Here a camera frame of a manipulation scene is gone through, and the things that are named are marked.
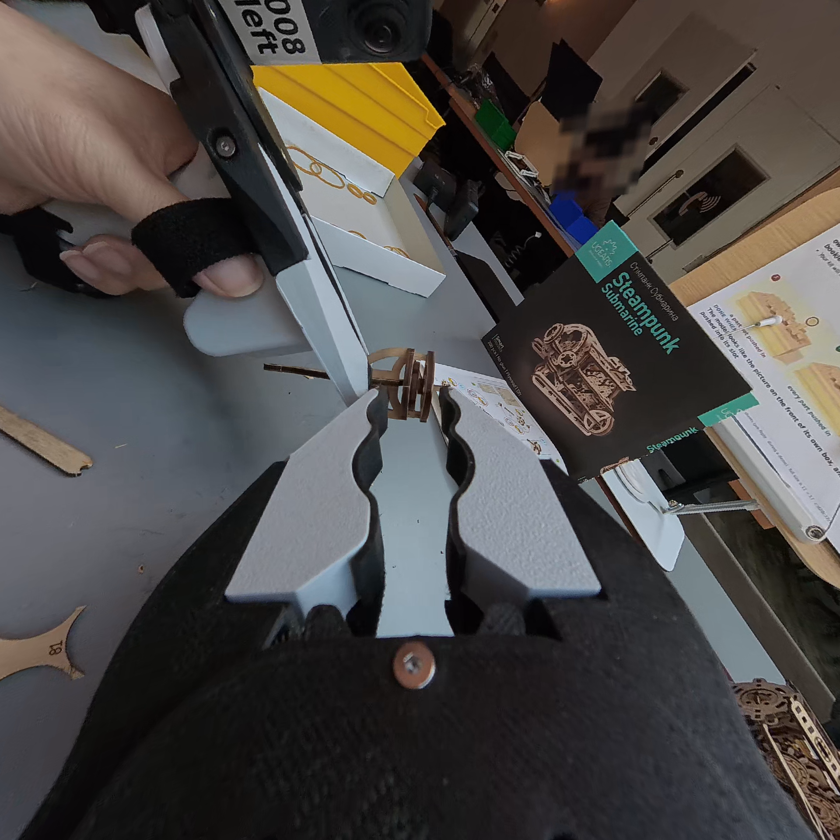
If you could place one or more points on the person's left hand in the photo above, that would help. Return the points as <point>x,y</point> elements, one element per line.
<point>85,131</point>

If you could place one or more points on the slotted wooden part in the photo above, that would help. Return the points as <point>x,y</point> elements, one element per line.
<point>295,371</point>

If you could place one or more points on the group of rubber bands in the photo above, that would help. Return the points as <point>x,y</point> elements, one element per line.
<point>359,192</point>

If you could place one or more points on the white cardboard tray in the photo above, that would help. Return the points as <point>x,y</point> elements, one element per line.
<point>394,262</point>

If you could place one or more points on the background desk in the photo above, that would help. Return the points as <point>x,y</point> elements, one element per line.
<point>505,177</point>

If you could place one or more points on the black upright device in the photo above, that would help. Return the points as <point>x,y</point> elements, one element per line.
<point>463,208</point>

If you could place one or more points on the dark model kit box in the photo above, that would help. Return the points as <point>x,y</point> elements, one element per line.
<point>590,341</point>

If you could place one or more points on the assembled wooden model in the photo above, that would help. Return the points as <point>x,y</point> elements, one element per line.
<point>787,741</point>

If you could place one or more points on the blue plastic bin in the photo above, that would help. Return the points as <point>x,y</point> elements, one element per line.
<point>565,210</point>
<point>583,231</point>

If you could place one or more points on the star-shaped wooden offcut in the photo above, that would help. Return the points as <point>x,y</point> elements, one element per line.
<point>39,649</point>

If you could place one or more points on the wooden gear assembly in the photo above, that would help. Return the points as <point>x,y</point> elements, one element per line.
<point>413,387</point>

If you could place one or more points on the white instruction sheet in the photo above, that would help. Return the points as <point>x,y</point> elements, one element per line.
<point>787,407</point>

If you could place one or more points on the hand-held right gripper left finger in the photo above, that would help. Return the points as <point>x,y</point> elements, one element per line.
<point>308,525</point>

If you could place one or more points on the wooden clipboard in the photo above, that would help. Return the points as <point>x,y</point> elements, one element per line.
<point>735,262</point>

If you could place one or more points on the white folding stand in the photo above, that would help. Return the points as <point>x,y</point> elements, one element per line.
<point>522,164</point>

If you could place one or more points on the thin wooden strip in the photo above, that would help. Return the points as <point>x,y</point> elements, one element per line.
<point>46,446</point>

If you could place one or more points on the white stand base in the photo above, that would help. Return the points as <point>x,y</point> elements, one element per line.
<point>646,518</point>

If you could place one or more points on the open instruction booklet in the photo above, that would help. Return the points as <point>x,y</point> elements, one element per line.
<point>485,400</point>

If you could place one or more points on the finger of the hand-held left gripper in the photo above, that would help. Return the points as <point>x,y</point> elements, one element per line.
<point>328,328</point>
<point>282,184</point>

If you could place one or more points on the pale wooden board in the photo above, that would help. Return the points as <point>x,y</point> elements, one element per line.
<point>538,134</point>

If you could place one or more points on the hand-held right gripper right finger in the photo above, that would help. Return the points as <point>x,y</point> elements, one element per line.
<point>518,525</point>

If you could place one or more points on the yellow plastic bin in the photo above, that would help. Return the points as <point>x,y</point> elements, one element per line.
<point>295,98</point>
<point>394,92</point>

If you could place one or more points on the small green bin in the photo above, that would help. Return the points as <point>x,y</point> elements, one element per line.
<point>495,124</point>

